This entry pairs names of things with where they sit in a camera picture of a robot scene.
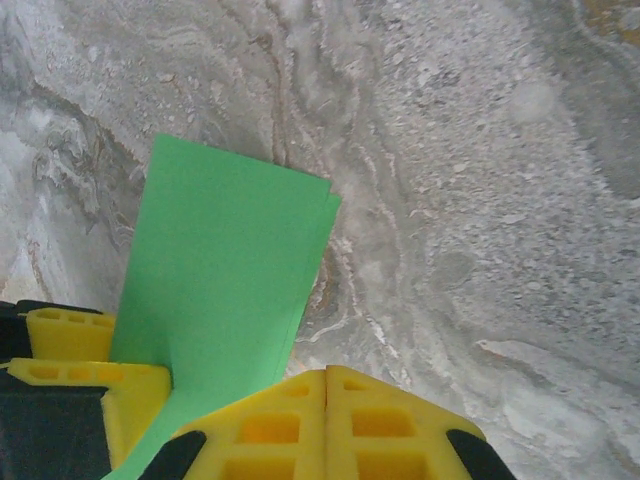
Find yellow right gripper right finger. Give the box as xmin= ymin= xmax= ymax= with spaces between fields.
xmin=326 ymin=364 xmax=519 ymax=480

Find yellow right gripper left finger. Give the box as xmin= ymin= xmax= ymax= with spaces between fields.
xmin=144 ymin=368 xmax=327 ymax=480

